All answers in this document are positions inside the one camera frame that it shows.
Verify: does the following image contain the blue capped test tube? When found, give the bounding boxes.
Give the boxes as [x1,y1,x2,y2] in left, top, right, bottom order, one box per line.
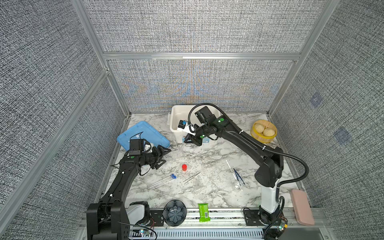
[149,174,177,190]

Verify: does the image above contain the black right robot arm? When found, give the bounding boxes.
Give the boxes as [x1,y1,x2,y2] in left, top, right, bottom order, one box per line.
[184,115,284,225]

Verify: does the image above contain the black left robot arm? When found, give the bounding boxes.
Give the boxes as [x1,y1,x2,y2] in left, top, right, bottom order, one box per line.
[87,144,171,240]

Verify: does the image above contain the clear test tube rack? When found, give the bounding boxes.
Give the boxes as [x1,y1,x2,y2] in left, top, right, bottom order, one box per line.
[172,139,184,156]

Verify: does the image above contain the blue plastic bin lid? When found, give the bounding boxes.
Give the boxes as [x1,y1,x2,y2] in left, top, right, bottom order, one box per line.
[117,121,171,151]

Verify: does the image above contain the white plastic storage bin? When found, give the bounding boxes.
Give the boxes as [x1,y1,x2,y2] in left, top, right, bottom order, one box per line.
[168,105,222,144]

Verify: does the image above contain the metal tweezers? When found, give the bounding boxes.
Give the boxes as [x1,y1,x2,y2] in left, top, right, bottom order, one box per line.
[183,173,201,184]

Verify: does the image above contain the left steamed bun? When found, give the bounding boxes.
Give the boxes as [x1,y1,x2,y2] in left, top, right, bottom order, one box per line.
[254,124,265,134]

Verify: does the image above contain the steamed bun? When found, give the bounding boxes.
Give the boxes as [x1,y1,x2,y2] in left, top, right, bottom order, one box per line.
[263,128,276,137]
[254,124,265,134]

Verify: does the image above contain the bamboo steamer basket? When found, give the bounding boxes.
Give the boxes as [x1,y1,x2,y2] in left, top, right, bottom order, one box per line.
[251,120,278,144]

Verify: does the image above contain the right steamed bun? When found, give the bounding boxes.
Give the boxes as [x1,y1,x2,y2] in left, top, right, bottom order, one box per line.
[263,128,276,137]

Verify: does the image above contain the pink pouch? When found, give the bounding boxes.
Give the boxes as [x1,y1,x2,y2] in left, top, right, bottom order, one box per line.
[290,189,315,226]

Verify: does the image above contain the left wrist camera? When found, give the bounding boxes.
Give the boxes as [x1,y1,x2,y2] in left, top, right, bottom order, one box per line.
[128,139,145,156]

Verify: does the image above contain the black corrugated cable hose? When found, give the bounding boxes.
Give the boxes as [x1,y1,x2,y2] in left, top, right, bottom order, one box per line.
[187,103,310,188]

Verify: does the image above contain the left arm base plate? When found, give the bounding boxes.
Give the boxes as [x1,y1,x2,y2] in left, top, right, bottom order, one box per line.
[135,210,165,228]

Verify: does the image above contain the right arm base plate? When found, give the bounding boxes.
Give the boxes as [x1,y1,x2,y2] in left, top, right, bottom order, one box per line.
[243,208,268,227]

